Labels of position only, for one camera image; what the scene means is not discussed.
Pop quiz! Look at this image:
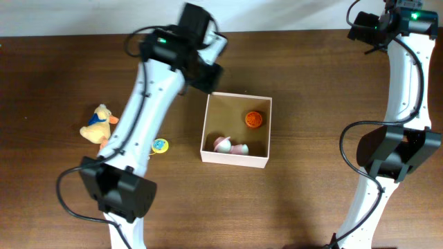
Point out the orange round ball toy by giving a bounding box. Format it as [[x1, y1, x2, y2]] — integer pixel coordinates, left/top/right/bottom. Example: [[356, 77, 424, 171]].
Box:
[[245, 111, 263, 129]]

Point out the pink hat duck figurine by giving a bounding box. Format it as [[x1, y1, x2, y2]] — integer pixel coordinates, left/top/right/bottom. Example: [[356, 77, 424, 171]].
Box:
[[213, 137, 249, 156]]

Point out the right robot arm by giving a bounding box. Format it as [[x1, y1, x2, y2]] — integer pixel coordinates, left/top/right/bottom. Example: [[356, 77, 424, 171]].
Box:
[[327, 0, 442, 248]]

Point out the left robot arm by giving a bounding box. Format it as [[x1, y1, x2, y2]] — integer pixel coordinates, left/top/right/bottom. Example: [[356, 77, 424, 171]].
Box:
[[80, 3, 227, 248]]

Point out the white cardboard box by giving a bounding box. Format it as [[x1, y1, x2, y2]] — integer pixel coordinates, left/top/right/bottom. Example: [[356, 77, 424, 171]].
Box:
[[200, 92, 272, 168]]

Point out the wooden rattle drum toy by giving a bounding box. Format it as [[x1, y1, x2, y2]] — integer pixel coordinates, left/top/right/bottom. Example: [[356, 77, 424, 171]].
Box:
[[149, 138, 170, 157]]

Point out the yellow plush duck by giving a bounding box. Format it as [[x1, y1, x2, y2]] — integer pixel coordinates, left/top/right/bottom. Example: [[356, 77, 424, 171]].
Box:
[[80, 104, 119, 149]]

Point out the right black cable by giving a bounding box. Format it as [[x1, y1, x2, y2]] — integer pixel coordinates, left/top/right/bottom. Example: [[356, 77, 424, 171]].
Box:
[[338, 0, 426, 249]]

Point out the black cable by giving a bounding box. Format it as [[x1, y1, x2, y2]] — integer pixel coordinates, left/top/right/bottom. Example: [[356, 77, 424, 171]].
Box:
[[338, 0, 426, 249], [55, 24, 181, 249]]

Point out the left black cable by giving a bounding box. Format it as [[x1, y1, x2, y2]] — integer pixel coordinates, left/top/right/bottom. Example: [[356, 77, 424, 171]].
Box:
[[55, 24, 181, 249]]

